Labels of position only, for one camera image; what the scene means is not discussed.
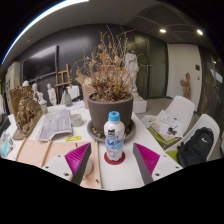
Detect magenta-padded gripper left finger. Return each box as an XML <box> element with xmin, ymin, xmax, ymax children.
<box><xmin>42</xmin><ymin>142</ymin><xmax>92</xmax><ymax>185</ymax></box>

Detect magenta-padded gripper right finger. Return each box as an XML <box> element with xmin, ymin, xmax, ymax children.
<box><xmin>132</xmin><ymin>142</ymin><xmax>183</xmax><ymax>185</ymax></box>

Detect blue-capped white drink bottle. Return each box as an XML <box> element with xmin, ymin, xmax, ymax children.
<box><xmin>103</xmin><ymin>110</ymin><xmax>126</xmax><ymax>162</ymax></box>

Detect small yellow packet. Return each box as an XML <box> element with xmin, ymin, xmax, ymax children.
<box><xmin>65</xmin><ymin>135</ymin><xmax>82</xmax><ymax>142</ymax></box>

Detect grey plant pot saucer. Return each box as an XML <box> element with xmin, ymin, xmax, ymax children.
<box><xmin>86</xmin><ymin>118</ymin><xmax>137</xmax><ymax>144</ymax></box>

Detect flat round red coaster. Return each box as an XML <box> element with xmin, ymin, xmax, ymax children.
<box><xmin>103</xmin><ymin>150</ymin><xmax>127</xmax><ymax>166</ymax></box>

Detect small pale round cup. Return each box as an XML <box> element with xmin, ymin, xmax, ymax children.
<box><xmin>69</xmin><ymin>113</ymin><xmax>84</xmax><ymax>128</ymax></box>

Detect stack of papers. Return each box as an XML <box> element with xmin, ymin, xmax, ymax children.
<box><xmin>150</xmin><ymin>109</ymin><xmax>184</xmax><ymax>143</ymax></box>

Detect open printed magazine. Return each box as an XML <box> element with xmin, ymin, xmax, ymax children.
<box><xmin>35</xmin><ymin>109</ymin><xmax>74</xmax><ymax>142</ymax></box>

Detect beige canvas sheet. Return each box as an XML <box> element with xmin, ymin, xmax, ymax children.
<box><xmin>6</xmin><ymin>138</ymin><xmax>103</xmax><ymax>190</ymax></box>

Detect black backpack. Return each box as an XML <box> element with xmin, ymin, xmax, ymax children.
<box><xmin>176</xmin><ymin>126</ymin><xmax>215</xmax><ymax>168</ymax></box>

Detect dried plant in grey pot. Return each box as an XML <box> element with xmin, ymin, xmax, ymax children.
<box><xmin>73</xmin><ymin>25</ymin><xmax>138</xmax><ymax>134</ymax></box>

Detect clear spray bottle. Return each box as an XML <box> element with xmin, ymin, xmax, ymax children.
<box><xmin>61</xmin><ymin>89</ymin><xmax>74</xmax><ymax>108</ymax></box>

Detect green-labelled clear bottle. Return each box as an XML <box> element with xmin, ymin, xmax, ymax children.
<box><xmin>39</xmin><ymin>99</ymin><xmax>48</xmax><ymax>114</ymax></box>

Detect white plastic chair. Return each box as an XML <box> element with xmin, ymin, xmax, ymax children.
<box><xmin>66</xmin><ymin>84</ymin><xmax>81</xmax><ymax>100</ymax></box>
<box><xmin>164</xmin><ymin>113</ymin><xmax>221</xmax><ymax>168</ymax></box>
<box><xmin>141</xmin><ymin>95</ymin><xmax>196</xmax><ymax>146</ymax></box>

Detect brown cardboard box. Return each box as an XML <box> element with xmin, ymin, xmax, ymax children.
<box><xmin>75</xmin><ymin>74</ymin><xmax>96</xmax><ymax>109</ymax></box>

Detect small white plaster figure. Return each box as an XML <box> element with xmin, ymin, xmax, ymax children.
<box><xmin>46</xmin><ymin>83</ymin><xmax>58</xmax><ymax>106</ymax></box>
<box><xmin>31</xmin><ymin>82</ymin><xmax>41</xmax><ymax>103</ymax></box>

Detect colourful picture book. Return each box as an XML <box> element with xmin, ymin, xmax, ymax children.
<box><xmin>0</xmin><ymin>131</ymin><xmax>16</xmax><ymax>158</ymax></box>

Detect wooden easel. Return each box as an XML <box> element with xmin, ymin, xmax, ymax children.
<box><xmin>54</xmin><ymin>63</ymin><xmax>73</xmax><ymax>104</ymax></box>

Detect black case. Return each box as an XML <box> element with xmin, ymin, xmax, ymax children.
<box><xmin>0</xmin><ymin>113</ymin><xmax>12</xmax><ymax>136</ymax></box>

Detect wooden figure sculpture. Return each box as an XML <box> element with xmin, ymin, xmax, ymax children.
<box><xmin>179</xmin><ymin>72</ymin><xmax>192</xmax><ymax>101</ymax></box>

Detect white cabinet with photos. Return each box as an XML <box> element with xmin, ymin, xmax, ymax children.
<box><xmin>4</xmin><ymin>60</ymin><xmax>22</xmax><ymax>98</ymax></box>

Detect round ceiling spotlights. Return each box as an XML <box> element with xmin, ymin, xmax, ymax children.
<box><xmin>159</xmin><ymin>28</ymin><xmax>218</xmax><ymax>64</ymax></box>

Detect black wall-mounted screen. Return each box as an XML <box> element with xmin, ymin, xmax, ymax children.
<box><xmin>21</xmin><ymin>45</ymin><xmax>58</xmax><ymax>82</ymax></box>

